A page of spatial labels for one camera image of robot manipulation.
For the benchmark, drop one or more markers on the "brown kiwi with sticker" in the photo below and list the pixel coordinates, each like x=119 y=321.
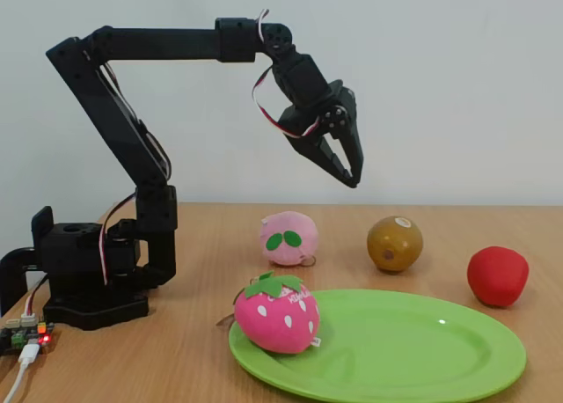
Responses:
x=395 y=244

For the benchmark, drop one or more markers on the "red apple plush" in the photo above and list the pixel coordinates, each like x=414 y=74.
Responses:
x=497 y=275

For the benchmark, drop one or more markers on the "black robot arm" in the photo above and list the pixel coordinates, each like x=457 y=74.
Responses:
x=114 y=126

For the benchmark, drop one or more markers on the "green oval plate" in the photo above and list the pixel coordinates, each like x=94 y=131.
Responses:
x=396 y=354

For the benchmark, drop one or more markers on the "light pink peach plush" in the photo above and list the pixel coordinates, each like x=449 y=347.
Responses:
x=288 y=240

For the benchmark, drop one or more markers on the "pink strawberry plush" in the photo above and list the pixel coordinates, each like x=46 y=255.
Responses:
x=277 y=324

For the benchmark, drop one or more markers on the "black table clamp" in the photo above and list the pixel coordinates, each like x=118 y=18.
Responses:
x=11 y=266

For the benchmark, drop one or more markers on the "motor controller circuit board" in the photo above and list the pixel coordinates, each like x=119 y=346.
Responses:
x=22 y=334

